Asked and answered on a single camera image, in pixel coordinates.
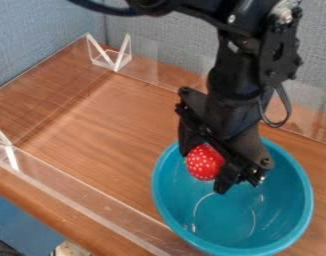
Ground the clear acrylic left bracket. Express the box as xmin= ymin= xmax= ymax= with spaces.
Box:
xmin=0 ymin=130 xmax=20 ymax=172

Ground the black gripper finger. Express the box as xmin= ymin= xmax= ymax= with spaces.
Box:
xmin=214 ymin=156 xmax=270 ymax=194
xmin=178 ymin=115 xmax=209 ymax=156

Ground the clear acrylic back barrier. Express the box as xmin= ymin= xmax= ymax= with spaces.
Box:
xmin=84 ymin=33 xmax=326 ymax=148

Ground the clear acrylic front barrier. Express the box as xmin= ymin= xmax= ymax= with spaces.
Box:
xmin=0 ymin=147 xmax=205 ymax=256

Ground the red toy strawberry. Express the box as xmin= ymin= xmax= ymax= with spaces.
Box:
xmin=186 ymin=144 xmax=226 ymax=181

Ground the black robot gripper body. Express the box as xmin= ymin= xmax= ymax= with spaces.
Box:
xmin=175 ymin=87 xmax=274 ymax=169

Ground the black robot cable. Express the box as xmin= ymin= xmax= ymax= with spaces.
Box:
xmin=258 ymin=79 xmax=294 ymax=130

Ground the clear acrylic barrier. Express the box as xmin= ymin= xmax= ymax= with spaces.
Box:
xmin=84 ymin=33 xmax=326 ymax=148
xmin=0 ymin=147 xmax=205 ymax=256

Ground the blue plastic bowl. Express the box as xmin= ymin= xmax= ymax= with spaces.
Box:
xmin=151 ymin=139 xmax=314 ymax=256

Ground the clear acrylic corner bracket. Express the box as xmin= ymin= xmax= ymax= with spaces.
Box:
xmin=86 ymin=34 xmax=132 ymax=72

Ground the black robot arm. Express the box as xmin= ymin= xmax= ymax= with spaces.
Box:
xmin=68 ymin=0 xmax=303 ymax=194

